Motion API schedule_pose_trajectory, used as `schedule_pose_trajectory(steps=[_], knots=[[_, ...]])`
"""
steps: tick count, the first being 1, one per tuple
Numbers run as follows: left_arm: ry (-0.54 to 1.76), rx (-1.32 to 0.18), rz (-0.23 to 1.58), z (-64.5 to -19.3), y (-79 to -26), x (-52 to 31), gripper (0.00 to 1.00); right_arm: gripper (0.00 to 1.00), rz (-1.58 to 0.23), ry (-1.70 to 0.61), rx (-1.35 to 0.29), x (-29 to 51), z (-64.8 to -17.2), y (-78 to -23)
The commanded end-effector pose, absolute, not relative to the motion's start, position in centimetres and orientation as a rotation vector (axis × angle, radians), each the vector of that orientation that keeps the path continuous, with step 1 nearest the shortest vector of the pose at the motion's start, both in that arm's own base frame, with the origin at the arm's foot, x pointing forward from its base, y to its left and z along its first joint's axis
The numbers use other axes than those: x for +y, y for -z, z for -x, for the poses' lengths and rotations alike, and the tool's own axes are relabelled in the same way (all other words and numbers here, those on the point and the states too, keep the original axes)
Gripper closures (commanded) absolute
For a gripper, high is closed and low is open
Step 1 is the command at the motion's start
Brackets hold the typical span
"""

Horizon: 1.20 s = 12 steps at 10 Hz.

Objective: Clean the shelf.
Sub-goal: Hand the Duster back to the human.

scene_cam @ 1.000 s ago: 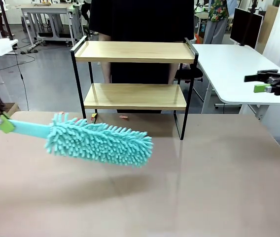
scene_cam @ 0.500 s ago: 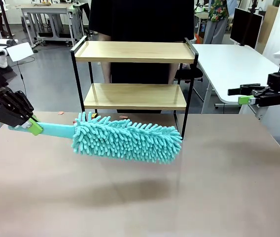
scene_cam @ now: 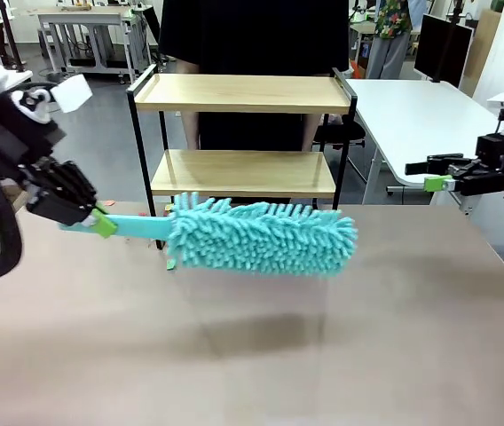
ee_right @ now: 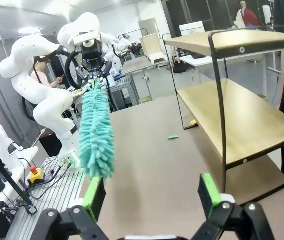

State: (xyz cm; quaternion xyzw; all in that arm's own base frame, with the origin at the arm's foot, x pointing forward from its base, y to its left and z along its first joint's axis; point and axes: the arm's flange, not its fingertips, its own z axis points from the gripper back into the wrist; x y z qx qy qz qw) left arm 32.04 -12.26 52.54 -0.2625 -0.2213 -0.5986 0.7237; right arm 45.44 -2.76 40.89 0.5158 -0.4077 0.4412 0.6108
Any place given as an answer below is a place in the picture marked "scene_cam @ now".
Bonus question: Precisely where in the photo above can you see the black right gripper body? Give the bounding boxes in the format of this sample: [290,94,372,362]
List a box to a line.
[451,154,504,197]

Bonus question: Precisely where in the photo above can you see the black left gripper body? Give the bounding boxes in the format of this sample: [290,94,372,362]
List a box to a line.
[24,160,98,226]

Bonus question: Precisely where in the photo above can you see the teal microfiber duster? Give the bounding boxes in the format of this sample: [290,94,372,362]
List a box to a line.
[59,191,359,280]

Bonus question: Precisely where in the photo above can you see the large white desk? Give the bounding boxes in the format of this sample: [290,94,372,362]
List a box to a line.
[344,78,504,218]

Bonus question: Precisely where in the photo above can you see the black office chair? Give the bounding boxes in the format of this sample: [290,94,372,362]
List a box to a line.
[318,114,367,150]

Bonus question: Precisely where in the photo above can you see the black computer monitor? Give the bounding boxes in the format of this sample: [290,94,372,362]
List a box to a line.
[413,13,475,89]

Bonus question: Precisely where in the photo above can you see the small white table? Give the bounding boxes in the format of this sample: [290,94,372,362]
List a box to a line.
[5,69,35,86]

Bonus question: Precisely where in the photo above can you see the light wooden board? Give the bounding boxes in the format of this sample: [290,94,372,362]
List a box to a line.
[462,9,504,97]

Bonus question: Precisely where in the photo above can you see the black stand pole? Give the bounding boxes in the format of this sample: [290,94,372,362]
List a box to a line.
[431,0,464,85]

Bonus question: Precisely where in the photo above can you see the person in floral shirt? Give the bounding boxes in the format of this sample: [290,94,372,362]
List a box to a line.
[366,0,414,81]

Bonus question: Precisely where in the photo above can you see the grey metal workbench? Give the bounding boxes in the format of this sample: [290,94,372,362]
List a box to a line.
[37,6,154,85]

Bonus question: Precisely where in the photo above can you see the person in black shirt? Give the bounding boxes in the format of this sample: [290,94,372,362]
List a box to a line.
[158,0,351,154]

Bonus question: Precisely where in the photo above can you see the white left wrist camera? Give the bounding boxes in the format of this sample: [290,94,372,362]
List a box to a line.
[51,74,94,114]

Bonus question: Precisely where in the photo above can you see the two-tier wooden shelf black frame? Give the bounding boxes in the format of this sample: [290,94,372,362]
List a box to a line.
[126,64,358,252]

